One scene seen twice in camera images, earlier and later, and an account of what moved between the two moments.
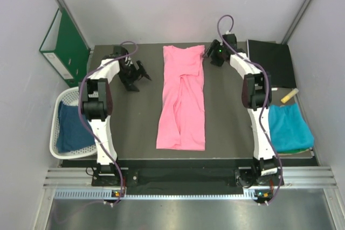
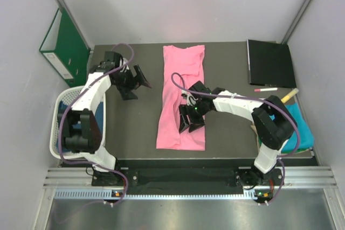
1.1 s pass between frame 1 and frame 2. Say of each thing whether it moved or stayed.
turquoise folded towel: stayed
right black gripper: moved
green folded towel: stayed
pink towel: stayed
